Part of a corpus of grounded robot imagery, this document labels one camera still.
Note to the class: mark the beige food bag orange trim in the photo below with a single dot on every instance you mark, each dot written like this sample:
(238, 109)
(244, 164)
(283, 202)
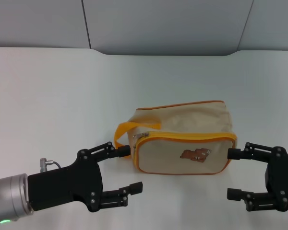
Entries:
(182, 119)

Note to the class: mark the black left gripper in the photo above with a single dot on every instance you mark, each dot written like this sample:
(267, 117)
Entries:
(62, 187)

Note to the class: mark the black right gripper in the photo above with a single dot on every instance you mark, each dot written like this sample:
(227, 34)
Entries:
(283, 177)

